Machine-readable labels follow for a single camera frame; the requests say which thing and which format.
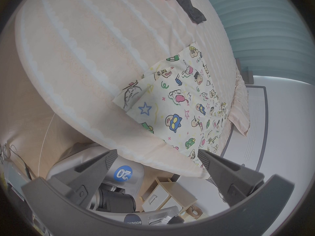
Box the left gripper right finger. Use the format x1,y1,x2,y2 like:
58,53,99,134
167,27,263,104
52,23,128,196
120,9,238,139
197,149,264,208

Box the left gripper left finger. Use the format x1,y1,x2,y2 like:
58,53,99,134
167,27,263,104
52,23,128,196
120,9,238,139
50,151,118,209

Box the white printed pyjama top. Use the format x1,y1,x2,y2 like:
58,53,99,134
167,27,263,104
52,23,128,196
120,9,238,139
112,41,230,170

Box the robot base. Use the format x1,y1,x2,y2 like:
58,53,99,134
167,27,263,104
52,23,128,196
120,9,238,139
0,143,182,227

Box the pile of clothes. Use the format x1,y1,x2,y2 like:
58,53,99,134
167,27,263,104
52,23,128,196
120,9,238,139
118,0,207,24

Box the small wooden drawer table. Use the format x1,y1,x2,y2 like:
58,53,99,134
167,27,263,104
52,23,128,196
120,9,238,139
140,177,205,220

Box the pink striped pillow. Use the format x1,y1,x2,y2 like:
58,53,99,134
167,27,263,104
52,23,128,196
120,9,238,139
228,67,250,137

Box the bed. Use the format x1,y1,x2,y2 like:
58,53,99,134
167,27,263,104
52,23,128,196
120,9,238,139
14,0,269,179

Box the blue-green curtain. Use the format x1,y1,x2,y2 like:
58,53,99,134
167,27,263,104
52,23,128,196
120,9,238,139
197,0,315,79

